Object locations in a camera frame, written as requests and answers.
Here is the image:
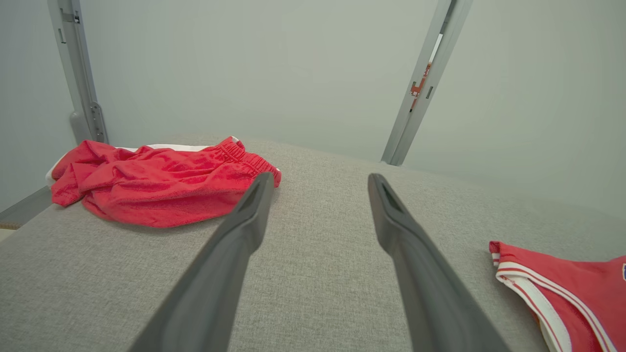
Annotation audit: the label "grey partition base rail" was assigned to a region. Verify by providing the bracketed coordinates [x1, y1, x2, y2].
[0, 186, 52, 228]

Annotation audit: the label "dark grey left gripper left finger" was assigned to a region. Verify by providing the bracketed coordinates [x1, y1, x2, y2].
[128, 172, 275, 352]

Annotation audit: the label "red white sports jersey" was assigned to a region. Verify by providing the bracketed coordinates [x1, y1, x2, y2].
[489, 241, 626, 352]

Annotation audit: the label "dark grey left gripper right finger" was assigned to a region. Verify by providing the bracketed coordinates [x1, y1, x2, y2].
[368, 173, 512, 352]

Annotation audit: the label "red white-trimmed shorts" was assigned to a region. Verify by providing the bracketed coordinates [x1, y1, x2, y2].
[46, 136, 282, 228]

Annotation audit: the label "grey partition post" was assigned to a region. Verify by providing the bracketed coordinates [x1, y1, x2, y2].
[380, 0, 474, 167]
[46, 0, 109, 145]

